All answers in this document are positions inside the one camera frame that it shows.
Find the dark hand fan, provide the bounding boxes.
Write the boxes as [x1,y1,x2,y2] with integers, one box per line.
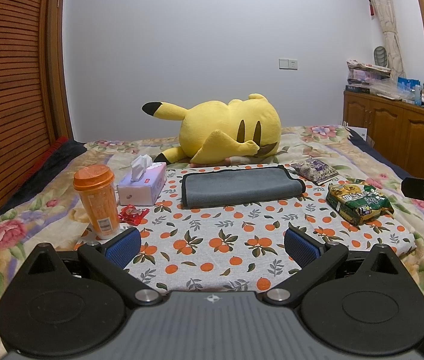
[373,46,389,66]

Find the green instant noodle packet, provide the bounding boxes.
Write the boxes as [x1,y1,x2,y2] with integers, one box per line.
[326,179,395,227]

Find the clear plastic bags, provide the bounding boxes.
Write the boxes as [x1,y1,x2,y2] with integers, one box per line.
[369,79,404,100]

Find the brown wooden cabinet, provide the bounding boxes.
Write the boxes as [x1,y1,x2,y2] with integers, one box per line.
[343,90,424,184]

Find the pile of printed bags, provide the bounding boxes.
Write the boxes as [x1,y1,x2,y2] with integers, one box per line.
[347,59,392,94]

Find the purple and grey towel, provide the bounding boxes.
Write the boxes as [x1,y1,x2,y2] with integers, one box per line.
[181,167,306,209]

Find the orange fruit print cloth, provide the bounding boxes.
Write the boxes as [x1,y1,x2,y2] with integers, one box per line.
[52,163,417,295]

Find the blue toiletry packs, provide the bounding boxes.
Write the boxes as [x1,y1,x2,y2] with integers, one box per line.
[397,77,423,106]

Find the beige patterned curtain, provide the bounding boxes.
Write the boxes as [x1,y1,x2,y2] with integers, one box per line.
[360,0,408,79]

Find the red candy wrapper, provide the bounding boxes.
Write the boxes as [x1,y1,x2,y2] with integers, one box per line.
[118,204,149,227]

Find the purple snack packet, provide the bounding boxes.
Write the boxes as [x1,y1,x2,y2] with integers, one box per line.
[291,158,340,186]

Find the yellow plush toy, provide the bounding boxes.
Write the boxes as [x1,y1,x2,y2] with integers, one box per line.
[142,93,282,166]

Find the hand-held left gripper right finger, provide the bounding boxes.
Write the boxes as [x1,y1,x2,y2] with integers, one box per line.
[262,227,402,305]

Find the orange plastic drink cup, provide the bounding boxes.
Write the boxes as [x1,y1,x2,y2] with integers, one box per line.
[73,164,120,240]

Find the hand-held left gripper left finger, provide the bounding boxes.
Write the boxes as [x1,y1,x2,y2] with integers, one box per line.
[25,228,163,306]

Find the louvered wooden wardrobe door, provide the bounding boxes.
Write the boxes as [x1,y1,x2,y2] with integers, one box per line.
[0,0,72,237]

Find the brown wooden door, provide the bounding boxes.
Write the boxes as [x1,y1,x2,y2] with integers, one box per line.
[49,0,74,141]

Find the pink tissue box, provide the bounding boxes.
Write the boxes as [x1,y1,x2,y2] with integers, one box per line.
[117,154,168,206]

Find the white paper box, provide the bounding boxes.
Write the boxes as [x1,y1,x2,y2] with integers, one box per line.
[343,122,368,141]

